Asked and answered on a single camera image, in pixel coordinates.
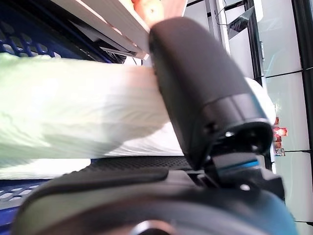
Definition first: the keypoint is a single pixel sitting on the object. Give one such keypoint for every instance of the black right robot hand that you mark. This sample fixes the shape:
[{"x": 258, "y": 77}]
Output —
[{"x": 195, "y": 73}]

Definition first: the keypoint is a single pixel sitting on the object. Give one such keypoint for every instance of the blue plastic shopping basket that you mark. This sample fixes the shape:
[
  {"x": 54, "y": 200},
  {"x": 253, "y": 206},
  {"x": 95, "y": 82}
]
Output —
[{"x": 24, "y": 36}]

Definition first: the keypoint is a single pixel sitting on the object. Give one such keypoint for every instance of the black framed glass partition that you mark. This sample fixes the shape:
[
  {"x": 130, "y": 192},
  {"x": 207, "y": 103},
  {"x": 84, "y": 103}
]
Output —
[{"x": 281, "y": 49}]

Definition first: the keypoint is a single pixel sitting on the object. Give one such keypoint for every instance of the wooden potato crate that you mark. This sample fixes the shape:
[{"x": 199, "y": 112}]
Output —
[{"x": 117, "y": 22}]

